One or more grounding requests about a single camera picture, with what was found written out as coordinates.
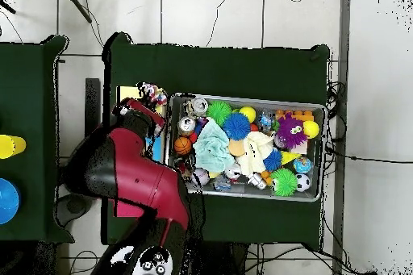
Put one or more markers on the multicoloured knotted rag toy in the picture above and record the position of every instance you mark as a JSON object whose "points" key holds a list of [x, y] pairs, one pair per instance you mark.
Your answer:
{"points": [[153, 92]]}

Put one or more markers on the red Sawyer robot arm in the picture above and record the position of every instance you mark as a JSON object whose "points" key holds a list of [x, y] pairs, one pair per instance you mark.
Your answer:
{"points": [[142, 181]]}

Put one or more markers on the wooden box with three holes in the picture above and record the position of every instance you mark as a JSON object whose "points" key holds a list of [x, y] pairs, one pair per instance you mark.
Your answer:
{"points": [[127, 92]]}

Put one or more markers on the shallow silver mesh bin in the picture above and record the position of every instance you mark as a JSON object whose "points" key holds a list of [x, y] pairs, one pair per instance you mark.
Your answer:
{"points": [[258, 195]]}

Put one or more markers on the small orange basketball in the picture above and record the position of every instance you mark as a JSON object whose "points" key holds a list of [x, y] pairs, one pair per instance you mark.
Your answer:
{"points": [[183, 146]]}

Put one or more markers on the silver drink can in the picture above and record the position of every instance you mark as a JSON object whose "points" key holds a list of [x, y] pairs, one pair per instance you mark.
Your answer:
{"points": [[197, 106]]}

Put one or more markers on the mint green cloth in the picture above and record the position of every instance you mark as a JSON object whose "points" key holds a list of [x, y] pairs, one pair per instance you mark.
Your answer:
{"points": [[211, 149]]}

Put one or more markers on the dark green table cloth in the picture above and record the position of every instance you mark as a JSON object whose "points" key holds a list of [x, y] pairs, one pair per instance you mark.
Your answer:
{"points": [[32, 94], [209, 68]]}

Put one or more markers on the blue spiky ball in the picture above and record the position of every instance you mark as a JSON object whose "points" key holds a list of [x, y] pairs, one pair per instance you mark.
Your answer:
{"points": [[237, 126]]}

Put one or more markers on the cream cloth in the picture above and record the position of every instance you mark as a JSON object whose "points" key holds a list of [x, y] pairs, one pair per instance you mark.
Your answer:
{"points": [[255, 152]]}

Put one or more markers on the black tripod leg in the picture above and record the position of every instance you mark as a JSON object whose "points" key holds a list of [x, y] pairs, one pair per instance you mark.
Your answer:
{"points": [[78, 6], [7, 7]]}

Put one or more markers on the yellow cup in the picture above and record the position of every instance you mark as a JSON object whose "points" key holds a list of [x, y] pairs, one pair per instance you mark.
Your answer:
{"points": [[13, 146]]}

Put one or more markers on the purple spiky monster toy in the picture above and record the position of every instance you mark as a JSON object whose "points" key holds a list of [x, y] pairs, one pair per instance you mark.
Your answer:
{"points": [[290, 131]]}

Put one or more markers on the green spiky ball with eyes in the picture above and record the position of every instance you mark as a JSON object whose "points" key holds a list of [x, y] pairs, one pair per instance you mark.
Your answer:
{"points": [[284, 182]]}

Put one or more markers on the orange toy building block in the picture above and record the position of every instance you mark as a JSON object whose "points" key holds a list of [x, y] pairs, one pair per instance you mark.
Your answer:
{"points": [[300, 115]]}

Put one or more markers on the blue bowl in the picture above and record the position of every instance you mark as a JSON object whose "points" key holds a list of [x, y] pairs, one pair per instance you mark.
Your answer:
{"points": [[8, 200]]}

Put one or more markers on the small soccer ball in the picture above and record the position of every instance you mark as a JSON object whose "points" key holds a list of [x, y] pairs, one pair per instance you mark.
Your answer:
{"points": [[303, 182]]}

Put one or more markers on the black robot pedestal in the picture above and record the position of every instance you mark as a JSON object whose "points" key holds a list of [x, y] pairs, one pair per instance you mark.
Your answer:
{"points": [[226, 259]]}

